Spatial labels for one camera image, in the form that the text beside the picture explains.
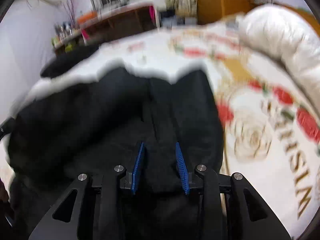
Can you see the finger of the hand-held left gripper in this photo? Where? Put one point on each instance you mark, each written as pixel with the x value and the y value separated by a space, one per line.
pixel 6 126

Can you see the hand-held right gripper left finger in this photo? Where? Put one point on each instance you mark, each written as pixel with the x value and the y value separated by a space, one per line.
pixel 138 170

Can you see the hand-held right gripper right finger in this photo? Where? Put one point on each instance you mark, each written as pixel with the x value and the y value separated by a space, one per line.
pixel 182 170

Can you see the black hooded puffer jacket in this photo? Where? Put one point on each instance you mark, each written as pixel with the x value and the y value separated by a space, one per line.
pixel 75 130

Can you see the folded black clothes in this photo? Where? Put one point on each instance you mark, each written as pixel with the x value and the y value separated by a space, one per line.
pixel 65 63

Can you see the white floral blanket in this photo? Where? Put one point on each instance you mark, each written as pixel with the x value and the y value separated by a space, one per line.
pixel 262 140

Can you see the group of bottles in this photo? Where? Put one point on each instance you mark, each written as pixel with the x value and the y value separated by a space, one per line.
pixel 65 33

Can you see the pink cloth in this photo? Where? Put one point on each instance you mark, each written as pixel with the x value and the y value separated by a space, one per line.
pixel 85 36
pixel 152 13

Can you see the bare decorative branches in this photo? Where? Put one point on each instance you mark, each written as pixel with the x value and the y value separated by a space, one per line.
pixel 70 11

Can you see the storage box with orange lid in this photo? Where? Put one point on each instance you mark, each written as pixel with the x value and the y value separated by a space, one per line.
pixel 86 18

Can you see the wooden shelf desk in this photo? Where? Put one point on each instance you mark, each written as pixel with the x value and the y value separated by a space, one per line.
pixel 120 20

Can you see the white rolled duvet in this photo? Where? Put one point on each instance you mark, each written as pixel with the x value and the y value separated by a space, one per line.
pixel 282 35

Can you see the wooden wardrobe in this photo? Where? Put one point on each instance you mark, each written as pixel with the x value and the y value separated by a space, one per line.
pixel 225 0

